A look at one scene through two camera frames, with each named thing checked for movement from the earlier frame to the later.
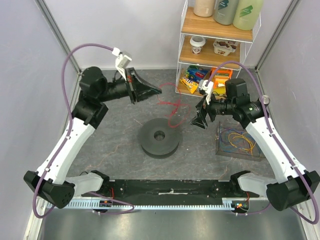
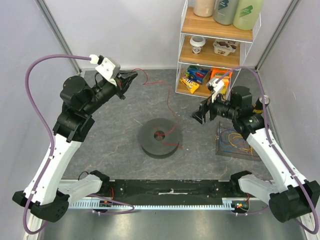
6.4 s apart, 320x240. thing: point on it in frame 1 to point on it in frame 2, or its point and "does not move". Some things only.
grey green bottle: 225,11 does not move
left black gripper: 139,88 to 123,82
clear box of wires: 233,141 does not move
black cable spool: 164,148 does not move
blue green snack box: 195,73 does not move
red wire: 161,101 to 145,83
